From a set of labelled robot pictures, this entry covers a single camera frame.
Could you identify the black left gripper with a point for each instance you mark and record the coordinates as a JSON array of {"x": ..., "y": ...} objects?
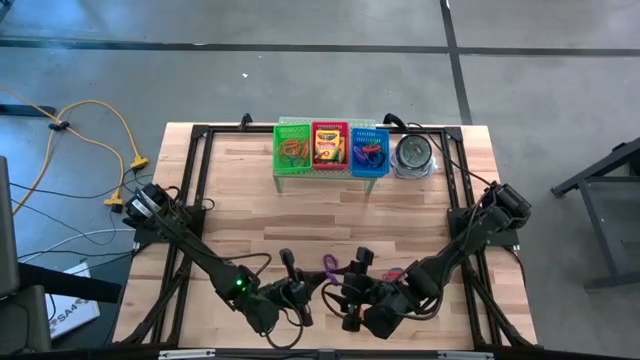
[{"x": 297, "y": 300}]

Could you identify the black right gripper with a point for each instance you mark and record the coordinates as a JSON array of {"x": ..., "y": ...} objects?
[{"x": 370, "y": 292}]

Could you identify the blue rubber band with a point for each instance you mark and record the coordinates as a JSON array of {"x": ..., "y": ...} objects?
[
  {"x": 285, "y": 160},
  {"x": 299, "y": 163}
]

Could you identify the yellow green crayon box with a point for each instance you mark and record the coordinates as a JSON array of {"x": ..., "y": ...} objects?
[{"x": 327, "y": 145}]

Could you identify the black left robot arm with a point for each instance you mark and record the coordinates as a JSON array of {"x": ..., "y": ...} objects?
[{"x": 200, "y": 255}]

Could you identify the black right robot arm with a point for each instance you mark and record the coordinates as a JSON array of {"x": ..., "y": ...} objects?
[{"x": 450, "y": 255}]

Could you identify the pale green metal shelf riser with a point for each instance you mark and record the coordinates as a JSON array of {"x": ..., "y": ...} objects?
[{"x": 325, "y": 174}]

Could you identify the blue plastic basket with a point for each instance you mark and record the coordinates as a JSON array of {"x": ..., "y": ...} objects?
[{"x": 370, "y": 134}]

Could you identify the green plastic basket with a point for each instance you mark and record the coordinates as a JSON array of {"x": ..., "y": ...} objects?
[{"x": 280, "y": 131}]

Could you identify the red plastic basket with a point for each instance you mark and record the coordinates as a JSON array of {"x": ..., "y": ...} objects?
[{"x": 330, "y": 125}]

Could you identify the white cardboard box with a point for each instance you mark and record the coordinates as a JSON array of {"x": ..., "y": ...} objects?
[{"x": 75, "y": 315}]

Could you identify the black beam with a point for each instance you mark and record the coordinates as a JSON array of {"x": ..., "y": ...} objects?
[{"x": 70, "y": 282}]

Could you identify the black metal table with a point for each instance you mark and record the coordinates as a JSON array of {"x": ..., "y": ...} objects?
[{"x": 600, "y": 230}]

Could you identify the dark grey cabinet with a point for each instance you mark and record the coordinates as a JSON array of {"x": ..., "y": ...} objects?
[{"x": 9, "y": 225}]

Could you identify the black floor bar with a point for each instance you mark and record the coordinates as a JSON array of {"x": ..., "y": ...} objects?
[{"x": 27, "y": 110}]

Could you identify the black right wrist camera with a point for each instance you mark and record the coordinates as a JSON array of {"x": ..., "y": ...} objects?
[{"x": 382, "y": 322}]

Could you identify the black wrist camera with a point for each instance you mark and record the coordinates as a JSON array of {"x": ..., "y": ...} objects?
[
  {"x": 382, "y": 322},
  {"x": 262, "y": 315}
]

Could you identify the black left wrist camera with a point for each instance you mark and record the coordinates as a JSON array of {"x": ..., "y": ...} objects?
[{"x": 262, "y": 315}]

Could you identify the silver metal bracket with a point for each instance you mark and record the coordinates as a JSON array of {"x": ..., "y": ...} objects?
[
  {"x": 187, "y": 354},
  {"x": 465, "y": 355}
]

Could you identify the black frame clamp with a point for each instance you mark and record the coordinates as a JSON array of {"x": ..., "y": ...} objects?
[
  {"x": 245, "y": 120},
  {"x": 395, "y": 120}
]

